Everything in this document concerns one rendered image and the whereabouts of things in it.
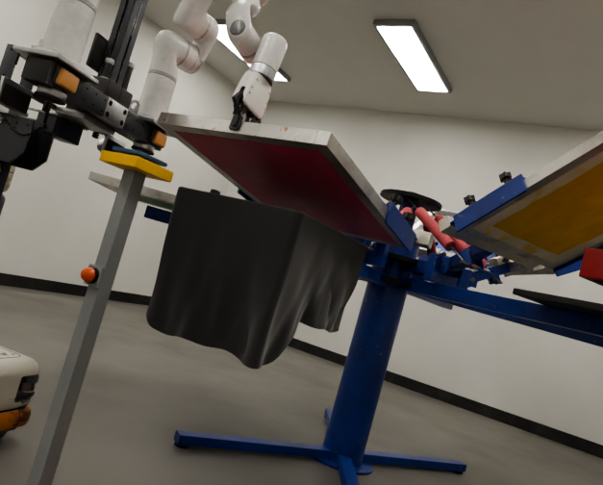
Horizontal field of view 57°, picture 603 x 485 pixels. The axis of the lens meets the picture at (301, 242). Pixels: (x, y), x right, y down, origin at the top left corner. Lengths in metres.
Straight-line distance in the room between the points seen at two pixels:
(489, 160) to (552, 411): 2.58
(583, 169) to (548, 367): 4.06
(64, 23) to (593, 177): 1.62
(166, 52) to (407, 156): 4.88
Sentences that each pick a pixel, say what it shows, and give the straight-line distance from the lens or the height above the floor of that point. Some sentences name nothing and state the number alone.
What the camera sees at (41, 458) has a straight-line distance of 1.55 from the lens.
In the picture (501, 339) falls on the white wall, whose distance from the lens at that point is 5.94.
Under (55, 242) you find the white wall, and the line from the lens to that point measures 5.97.
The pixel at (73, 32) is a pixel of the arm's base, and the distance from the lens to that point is 1.58.
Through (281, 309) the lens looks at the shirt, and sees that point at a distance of 1.49.
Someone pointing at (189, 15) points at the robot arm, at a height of 1.50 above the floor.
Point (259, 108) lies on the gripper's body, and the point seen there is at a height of 1.20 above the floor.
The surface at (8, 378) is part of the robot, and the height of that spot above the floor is 0.23.
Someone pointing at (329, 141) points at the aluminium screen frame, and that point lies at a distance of 1.38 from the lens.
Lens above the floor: 0.77
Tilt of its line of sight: 4 degrees up
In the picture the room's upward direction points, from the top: 16 degrees clockwise
